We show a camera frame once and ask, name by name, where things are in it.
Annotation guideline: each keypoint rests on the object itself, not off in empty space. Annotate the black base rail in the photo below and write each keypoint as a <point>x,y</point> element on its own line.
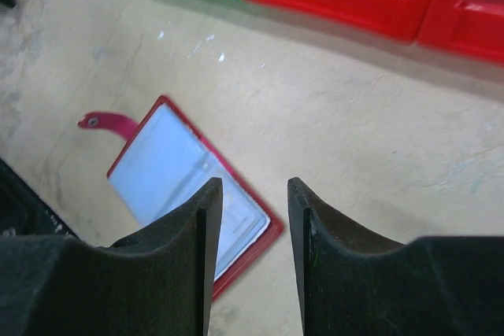
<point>23,212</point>

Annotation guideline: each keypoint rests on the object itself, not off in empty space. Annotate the outer red plastic bin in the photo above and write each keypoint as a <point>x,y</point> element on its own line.
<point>473,28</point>

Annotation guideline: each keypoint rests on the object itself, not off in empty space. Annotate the red leather card holder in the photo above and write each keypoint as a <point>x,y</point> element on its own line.
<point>164,161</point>

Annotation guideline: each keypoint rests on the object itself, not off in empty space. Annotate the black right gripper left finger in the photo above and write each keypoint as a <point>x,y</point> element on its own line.
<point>156,281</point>

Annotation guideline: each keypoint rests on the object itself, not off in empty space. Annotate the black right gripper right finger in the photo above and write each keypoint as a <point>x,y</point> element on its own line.
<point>353,281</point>

